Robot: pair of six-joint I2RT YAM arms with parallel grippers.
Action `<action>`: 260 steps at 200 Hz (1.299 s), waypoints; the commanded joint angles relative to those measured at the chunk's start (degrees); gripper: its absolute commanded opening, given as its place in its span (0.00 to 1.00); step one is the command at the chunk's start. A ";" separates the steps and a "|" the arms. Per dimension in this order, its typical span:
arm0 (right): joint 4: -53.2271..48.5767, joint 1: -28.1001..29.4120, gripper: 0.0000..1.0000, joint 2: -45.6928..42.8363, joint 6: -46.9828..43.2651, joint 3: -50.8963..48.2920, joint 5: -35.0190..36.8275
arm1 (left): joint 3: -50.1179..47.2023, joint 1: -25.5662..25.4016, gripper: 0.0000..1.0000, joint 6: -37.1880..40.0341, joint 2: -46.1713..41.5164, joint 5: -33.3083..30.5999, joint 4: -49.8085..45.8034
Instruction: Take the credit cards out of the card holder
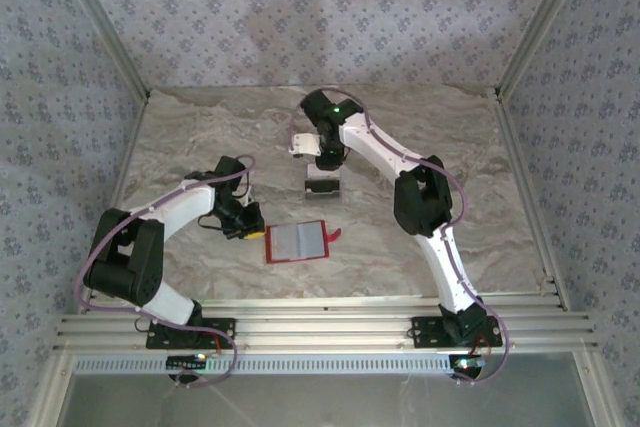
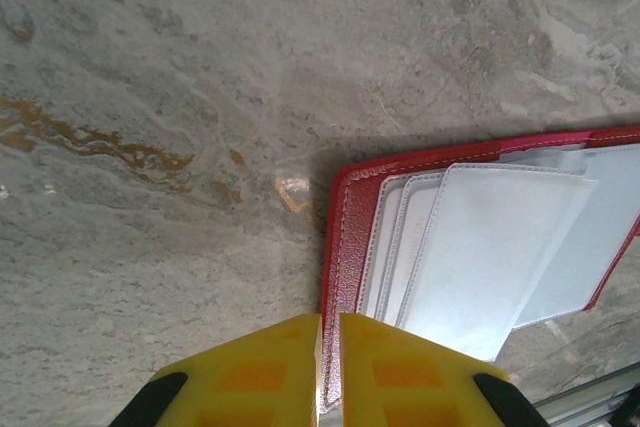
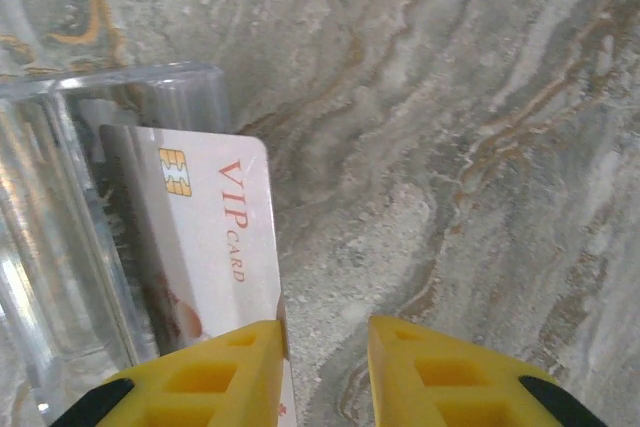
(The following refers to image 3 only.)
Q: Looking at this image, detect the clear acrylic card stand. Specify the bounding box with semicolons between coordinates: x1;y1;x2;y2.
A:
0;0;232;416

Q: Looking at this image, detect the mirrored silver card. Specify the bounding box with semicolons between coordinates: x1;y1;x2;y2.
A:
97;124;169;356

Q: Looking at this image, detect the white VIP card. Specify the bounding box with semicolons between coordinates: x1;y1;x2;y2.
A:
130;125;297;427

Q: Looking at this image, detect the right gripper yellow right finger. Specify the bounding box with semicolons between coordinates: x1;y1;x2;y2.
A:
367;315;601;427

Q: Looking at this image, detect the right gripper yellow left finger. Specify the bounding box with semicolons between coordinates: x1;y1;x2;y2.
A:
49;319;292;427

